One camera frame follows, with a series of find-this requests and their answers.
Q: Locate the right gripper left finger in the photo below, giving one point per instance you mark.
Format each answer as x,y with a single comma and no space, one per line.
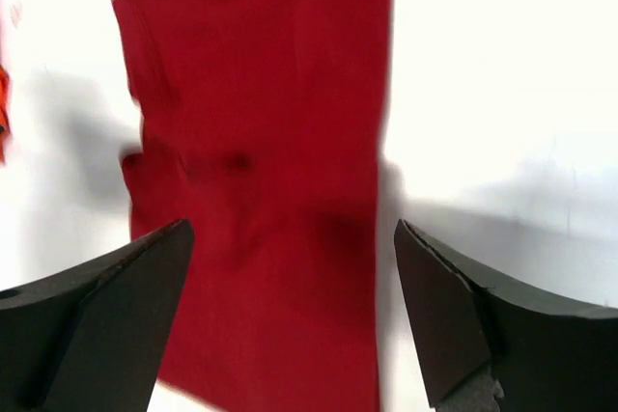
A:
91,338

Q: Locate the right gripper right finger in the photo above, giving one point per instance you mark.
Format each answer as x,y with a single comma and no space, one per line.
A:
488,342

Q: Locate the red t shirt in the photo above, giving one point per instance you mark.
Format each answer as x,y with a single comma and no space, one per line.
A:
260,127

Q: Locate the folded orange t shirt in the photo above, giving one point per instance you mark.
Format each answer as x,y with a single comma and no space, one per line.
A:
5,130

